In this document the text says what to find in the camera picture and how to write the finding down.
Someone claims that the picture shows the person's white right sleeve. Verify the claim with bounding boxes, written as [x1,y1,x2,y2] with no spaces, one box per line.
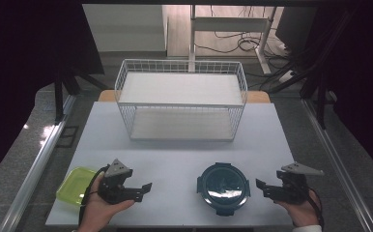
[292,224,323,232]

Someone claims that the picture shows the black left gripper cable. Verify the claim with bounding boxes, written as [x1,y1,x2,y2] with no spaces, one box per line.
[77,164,110,227]

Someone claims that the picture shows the black tripod stand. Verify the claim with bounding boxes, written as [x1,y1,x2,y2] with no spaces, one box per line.
[52,62,110,126]
[267,9,359,131]

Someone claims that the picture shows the dark grey box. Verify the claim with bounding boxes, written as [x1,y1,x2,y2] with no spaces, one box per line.
[274,6,318,50]

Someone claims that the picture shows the white power strip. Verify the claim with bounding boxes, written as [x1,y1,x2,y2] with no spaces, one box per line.
[278,70,295,84]

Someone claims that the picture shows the white wire rack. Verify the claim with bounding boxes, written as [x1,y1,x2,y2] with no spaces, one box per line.
[114,58,249,142]

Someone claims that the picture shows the black floor cables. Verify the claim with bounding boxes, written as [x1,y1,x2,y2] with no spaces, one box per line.
[194,5,301,90]

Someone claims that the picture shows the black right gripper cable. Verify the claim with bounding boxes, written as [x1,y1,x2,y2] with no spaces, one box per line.
[305,188,326,230]

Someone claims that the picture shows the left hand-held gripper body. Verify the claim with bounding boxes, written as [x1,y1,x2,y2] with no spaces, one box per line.
[97,158,134,205]

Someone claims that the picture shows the white desk frame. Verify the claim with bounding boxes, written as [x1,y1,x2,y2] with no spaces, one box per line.
[188,4,278,75]

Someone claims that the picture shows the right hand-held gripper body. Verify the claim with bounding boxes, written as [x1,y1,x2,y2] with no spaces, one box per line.
[275,161,325,205]

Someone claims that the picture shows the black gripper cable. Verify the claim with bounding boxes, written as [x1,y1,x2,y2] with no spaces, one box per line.
[305,188,326,230]
[77,164,110,227]

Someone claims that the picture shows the wooden board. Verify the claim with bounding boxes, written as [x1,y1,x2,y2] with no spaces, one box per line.
[97,89,272,104]

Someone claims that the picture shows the person's left hand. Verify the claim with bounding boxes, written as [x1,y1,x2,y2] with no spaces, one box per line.
[77,171,136,232]

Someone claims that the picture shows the dark curtain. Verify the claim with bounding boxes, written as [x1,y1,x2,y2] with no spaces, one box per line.
[303,4,373,185]
[0,0,105,188]

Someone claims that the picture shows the green square container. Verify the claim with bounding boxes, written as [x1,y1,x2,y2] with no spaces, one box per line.
[55,166,99,207]

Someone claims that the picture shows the aluminium rail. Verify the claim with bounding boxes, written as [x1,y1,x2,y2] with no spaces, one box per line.
[301,98,373,232]
[0,94,77,232]

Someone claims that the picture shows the person's right hand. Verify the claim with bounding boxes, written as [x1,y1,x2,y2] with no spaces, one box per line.
[273,188,322,228]

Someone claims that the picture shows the round dark lidded container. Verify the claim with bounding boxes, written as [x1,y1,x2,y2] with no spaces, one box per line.
[196,161,251,218]

